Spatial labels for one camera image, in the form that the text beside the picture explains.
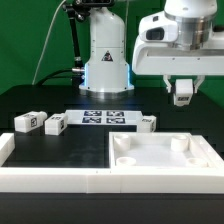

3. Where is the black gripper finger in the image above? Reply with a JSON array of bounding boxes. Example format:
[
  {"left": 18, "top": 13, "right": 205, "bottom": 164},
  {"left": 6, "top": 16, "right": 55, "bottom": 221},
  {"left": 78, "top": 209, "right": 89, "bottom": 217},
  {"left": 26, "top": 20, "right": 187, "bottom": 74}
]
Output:
[
  {"left": 194, "top": 76, "right": 205, "bottom": 93},
  {"left": 163, "top": 75, "right": 172, "bottom": 92}
]

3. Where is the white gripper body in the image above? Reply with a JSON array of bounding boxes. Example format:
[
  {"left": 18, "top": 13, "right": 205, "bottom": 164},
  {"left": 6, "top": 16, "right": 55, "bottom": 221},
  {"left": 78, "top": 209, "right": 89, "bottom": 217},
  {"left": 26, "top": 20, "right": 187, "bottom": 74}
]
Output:
[{"left": 132, "top": 11, "right": 224, "bottom": 76}]

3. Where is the white square tabletop part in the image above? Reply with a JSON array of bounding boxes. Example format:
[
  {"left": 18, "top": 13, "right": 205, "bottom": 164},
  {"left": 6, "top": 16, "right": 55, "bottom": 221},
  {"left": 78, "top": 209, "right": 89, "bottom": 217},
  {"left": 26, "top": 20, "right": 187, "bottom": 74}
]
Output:
[{"left": 109, "top": 132, "right": 213, "bottom": 168}]

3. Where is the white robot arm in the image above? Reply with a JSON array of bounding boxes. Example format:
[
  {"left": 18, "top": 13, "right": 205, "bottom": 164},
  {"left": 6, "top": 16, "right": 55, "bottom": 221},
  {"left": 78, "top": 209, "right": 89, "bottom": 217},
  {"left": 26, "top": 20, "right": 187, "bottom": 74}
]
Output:
[{"left": 82, "top": 0, "right": 224, "bottom": 104}]

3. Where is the white plate with fiducial tags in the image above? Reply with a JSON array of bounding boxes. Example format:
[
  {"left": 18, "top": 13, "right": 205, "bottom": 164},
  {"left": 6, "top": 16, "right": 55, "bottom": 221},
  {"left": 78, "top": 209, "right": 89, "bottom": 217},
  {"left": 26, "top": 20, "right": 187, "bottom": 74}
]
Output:
[{"left": 65, "top": 110, "right": 143, "bottom": 125}]

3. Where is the black base cable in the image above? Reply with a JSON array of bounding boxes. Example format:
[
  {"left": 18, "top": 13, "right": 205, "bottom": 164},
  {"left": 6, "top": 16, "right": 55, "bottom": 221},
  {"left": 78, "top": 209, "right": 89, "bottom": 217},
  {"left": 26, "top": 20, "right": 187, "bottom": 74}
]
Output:
[{"left": 34, "top": 68, "right": 84, "bottom": 87}]

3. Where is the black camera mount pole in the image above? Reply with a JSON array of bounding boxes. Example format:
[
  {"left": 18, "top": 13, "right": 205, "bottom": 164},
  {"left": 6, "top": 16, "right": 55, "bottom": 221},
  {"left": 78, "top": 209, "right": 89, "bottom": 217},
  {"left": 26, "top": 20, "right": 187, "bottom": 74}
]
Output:
[{"left": 63, "top": 0, "right": 114, "bottom": 85}]

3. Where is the grey cable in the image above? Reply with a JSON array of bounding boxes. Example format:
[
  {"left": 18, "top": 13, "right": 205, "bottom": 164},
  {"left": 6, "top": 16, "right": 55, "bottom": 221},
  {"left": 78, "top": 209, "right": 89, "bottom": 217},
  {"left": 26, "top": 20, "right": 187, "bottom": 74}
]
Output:
[{"left": 31, "top": 0, "right": 68, "bottom": 86}]

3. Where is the white U-shaped fence wall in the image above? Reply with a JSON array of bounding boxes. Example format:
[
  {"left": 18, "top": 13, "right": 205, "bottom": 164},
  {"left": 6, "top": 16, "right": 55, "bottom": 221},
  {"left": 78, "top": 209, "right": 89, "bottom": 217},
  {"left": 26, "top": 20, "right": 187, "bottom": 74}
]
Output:
[{"left": 0, "top": 133, "right": 224, "bottom": 194}]

